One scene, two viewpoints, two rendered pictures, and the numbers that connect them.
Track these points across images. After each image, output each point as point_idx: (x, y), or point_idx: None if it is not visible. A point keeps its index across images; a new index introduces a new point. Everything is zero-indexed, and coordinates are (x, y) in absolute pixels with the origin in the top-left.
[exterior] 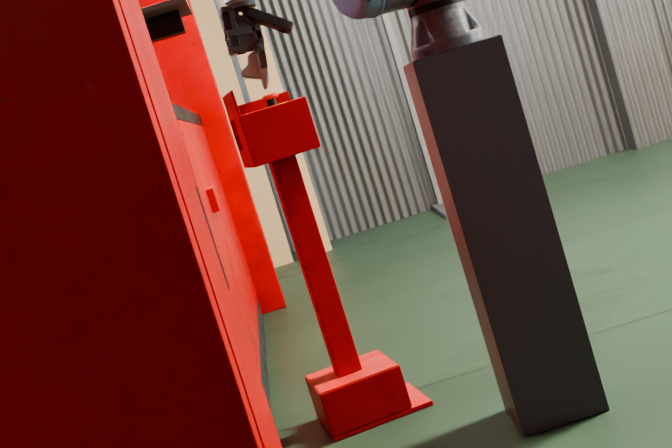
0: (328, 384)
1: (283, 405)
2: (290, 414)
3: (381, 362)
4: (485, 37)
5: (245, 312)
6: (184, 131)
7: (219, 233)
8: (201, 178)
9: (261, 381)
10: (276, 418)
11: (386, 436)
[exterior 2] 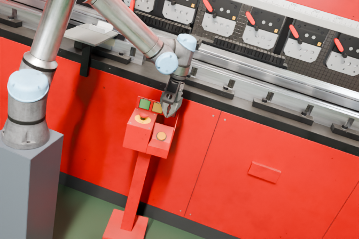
0: (121, 214)
1: (184, 236)
2: (168, 231)
3: (117, 236)
4: (5, 143)
5: (230, 214)
6: (241, 124)
7: (240, 178)
8: (248, 152)
9: (186, 219)
10: (170, 226)
11: (90, 233)
